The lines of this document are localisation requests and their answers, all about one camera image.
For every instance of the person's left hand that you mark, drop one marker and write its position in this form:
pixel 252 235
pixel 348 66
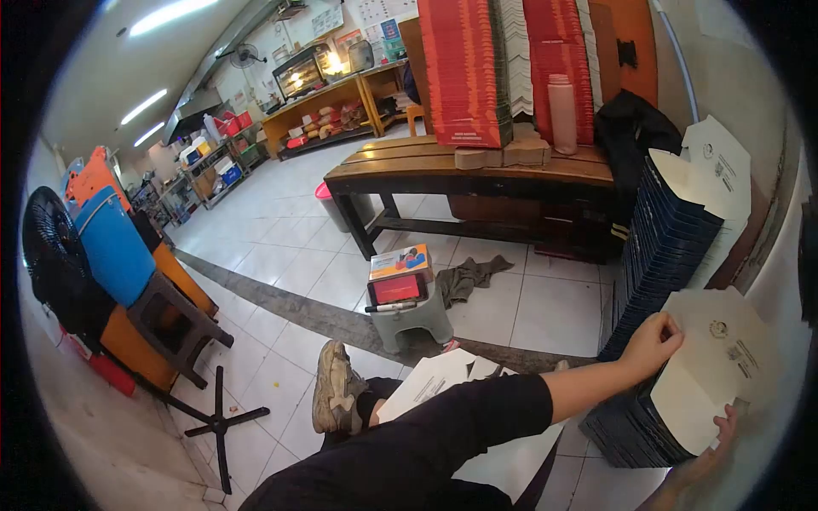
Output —
pixel 645 351

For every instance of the person's right hand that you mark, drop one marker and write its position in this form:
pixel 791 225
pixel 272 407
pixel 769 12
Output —
pixel 703 463

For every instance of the person's left fingers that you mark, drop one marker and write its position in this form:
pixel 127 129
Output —
pixel 671 329

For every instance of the person's right fingers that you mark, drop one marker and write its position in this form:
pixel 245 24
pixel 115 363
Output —
pixel 727 426

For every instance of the white printed carton blank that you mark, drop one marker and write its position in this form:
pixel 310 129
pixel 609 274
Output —
pixel 722 166
pixel 703 377

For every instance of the stack of dark blue cartons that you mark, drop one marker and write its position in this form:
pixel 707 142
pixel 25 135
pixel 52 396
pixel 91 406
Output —
pixel 658 255

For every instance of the black bag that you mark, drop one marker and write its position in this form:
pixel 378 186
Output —
pixel 629 137

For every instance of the grey brown rag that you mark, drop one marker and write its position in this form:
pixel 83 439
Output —
pixel 470 274

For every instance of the pink bottle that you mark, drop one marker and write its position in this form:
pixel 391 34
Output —
pixel 562 115

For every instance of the brown cardboard pieces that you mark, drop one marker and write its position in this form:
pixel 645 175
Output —
pixel 505 153

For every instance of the white pipe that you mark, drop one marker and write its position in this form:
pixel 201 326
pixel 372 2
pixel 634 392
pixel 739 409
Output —
pixel 678 57

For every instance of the phone with red screen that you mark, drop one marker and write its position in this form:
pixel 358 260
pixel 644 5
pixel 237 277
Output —
pixel 396 289

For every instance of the orange tape dispenser box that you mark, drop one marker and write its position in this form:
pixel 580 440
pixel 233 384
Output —
pixel 399 262

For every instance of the black white marker pen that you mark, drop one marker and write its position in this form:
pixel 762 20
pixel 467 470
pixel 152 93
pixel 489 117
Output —
pixel 391 307

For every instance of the person's body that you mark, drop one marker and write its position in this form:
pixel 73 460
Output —
pixel 409 453

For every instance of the orange board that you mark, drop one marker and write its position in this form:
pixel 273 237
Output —
pixel 632 25

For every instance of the dark wooden bench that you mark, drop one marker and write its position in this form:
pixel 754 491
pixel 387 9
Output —
pixel 409 167

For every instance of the stack of grey white cartons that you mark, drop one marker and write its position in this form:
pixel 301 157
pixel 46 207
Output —
pixel 516 57

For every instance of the narrow stack of red cartons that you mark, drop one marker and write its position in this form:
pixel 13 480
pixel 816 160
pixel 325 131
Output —
pixel 556 38

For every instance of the small wooden stool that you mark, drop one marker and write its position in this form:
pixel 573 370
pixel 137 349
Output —
pixel 415 118

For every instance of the wide stack of red cartons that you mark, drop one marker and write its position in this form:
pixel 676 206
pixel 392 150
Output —
pixel 463 70

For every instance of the person's legs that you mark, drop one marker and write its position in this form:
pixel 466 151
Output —
pixel 335 389

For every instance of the grey bin with pink rim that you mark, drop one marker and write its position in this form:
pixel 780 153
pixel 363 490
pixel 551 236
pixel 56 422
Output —
pixel 332 207

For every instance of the wooden counter with display case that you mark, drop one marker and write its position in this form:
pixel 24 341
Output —
pixel 319 102

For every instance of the metal shelf with boxes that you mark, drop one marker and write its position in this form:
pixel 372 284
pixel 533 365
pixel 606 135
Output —
pixel 217 163

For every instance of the dark grey plastic stool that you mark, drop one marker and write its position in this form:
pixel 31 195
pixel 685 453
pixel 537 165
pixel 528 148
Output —
pixel 169 322

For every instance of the steel range hood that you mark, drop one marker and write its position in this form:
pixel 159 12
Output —
pixel 188 115

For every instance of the orange table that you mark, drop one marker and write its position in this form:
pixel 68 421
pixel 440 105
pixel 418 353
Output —
pixel 128 348

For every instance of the long ceiling light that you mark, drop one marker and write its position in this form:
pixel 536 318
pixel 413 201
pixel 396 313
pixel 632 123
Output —
pixel 149 134
pixel 144 107
pixel 169 14

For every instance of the blue barrel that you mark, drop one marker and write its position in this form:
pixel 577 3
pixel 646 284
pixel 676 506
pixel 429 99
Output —
pixel 115 249

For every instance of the orange plastic crate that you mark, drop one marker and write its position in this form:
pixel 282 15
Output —
pixel 96 175

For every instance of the black standing fan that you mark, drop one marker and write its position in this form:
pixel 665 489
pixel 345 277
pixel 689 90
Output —
pixel 54 255

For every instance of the wall notice papers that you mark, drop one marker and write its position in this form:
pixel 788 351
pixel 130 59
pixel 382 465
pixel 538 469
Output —
pixel 377 16

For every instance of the wall fan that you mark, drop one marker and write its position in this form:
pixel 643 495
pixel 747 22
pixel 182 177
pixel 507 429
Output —
pixel 243 56

